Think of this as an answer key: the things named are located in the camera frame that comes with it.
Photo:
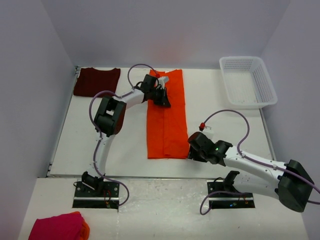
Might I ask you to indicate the orange t-shirt in pile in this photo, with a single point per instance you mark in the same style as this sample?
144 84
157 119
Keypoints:
84 231

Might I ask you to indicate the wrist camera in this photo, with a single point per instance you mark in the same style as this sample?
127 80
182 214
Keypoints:
208 132
163 80

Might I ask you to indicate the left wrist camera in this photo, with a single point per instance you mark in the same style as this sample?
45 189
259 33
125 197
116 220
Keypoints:
163 80

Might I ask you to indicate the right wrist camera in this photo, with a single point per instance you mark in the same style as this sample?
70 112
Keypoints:
208 132

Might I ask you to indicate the magenta t-shirt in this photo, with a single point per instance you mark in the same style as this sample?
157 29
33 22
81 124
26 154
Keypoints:
62 227

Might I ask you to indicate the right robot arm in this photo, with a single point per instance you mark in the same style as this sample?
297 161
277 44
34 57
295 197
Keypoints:
287 182

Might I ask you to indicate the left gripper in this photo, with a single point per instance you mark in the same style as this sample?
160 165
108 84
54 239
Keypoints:
163 100

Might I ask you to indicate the orange t-shirt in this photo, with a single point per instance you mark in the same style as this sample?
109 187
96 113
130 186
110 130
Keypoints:
84 231
166 128

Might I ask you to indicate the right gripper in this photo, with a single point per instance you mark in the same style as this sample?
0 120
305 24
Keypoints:
192 154

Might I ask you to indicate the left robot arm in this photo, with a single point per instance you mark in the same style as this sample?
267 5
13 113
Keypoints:
107 112

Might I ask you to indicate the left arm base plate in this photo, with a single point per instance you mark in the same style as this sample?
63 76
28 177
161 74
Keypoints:
86 197

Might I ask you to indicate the white plastic basket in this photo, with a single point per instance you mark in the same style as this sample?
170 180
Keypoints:
247 82

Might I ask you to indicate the folded dark red t-shirt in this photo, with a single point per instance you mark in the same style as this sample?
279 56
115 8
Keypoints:
92 81

